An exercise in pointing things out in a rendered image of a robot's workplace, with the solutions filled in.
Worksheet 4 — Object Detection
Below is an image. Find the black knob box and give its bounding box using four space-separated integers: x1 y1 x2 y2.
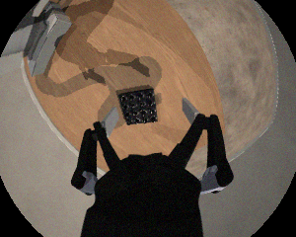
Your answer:
118 88 158 125

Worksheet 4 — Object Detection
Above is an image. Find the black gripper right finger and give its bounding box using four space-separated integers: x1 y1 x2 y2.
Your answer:
151 98 234 195

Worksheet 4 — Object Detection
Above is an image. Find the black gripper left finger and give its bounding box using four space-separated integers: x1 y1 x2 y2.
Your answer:
71 107 133 196

